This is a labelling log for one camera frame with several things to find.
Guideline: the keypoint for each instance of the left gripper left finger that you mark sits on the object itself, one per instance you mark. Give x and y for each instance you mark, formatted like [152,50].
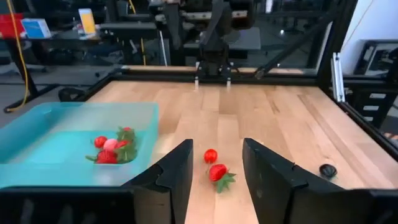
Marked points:
[174,193]

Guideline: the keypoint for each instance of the blue and white box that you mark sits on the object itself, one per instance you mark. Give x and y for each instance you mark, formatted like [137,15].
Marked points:
[35,28]

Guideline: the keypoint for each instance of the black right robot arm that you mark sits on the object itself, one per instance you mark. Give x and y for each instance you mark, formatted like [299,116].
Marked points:
[214,46]

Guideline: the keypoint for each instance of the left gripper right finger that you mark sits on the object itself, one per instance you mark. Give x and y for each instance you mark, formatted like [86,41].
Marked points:
[270,186]

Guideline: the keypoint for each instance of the black desk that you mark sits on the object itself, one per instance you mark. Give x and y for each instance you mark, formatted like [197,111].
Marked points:
[124,29]

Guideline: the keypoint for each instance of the pink toy peach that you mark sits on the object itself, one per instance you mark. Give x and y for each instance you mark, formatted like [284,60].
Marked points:
[110,144]

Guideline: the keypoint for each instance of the silver aluminium bracket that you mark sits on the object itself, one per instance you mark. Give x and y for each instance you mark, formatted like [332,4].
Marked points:
[337,77]

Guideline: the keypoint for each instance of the red box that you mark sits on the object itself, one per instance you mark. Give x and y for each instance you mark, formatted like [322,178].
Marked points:
[9,26]

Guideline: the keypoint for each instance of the black metal table frame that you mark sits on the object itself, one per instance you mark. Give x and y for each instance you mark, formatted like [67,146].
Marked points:
[337,37]

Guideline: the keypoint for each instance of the teal translucent tupperware container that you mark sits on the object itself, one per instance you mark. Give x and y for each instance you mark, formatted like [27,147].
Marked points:
[46,155]

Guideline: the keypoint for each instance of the yellow and white card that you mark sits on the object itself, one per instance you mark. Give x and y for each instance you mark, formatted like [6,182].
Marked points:
[87,21]

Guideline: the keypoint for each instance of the black toy cherry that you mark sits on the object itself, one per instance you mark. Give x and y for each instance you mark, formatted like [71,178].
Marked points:
[328,170]

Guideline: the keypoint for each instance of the red toy cherry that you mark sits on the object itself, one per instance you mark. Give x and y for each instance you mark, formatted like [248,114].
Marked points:
[100,141]
[210,155]

